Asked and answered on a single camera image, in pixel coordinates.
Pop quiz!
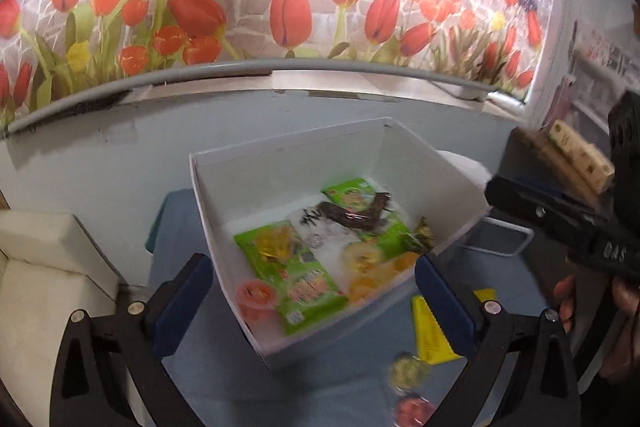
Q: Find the blue tablecloth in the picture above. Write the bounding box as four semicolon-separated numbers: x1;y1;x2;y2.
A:
142;189;551;427

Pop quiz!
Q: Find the orange jelly cup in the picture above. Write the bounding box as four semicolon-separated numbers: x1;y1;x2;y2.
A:
392;254;419;276
235;279;280;323

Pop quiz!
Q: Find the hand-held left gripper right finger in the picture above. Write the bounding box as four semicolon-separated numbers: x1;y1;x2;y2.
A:
414;253;584;427

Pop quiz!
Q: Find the beige patterned box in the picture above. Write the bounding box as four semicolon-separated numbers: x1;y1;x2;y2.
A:
546;119;616;194

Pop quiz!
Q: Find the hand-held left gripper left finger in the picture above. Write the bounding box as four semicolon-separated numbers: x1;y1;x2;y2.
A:
50;252;214;427

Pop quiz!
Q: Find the white cardboard box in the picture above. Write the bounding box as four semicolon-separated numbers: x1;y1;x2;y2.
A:
188;116;494;371

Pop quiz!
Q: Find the yellow jelly cup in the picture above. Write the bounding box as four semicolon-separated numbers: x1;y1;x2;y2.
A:
347;275;389;306
343;240;384;276

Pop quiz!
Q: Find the small green snack packet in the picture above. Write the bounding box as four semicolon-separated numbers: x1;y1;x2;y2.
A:
388;353;432;396
412;215;437;253

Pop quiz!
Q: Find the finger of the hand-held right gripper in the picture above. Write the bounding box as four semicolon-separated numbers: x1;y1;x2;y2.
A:
484;177;615;254
516;176;598;218

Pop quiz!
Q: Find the large green snack packet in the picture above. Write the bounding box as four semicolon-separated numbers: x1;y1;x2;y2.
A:
321;178;424;261
233;220;351;337

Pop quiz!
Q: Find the red jelly cup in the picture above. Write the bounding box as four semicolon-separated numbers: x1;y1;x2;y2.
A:
393;398;437;427

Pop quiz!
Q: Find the tulip garden wall poster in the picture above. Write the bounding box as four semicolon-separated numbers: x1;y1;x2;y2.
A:
0;0;559;138

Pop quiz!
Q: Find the person's right hand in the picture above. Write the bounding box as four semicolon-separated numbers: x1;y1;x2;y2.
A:
553;275;640;386

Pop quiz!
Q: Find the yellow snack packet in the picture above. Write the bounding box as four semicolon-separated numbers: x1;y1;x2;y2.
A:
409;288;497;366

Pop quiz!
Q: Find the cream leather sofa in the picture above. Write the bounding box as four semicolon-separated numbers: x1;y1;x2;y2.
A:
0;209;121;427

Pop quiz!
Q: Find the dark snack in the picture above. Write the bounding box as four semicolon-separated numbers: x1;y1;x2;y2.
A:
300;190;394;238

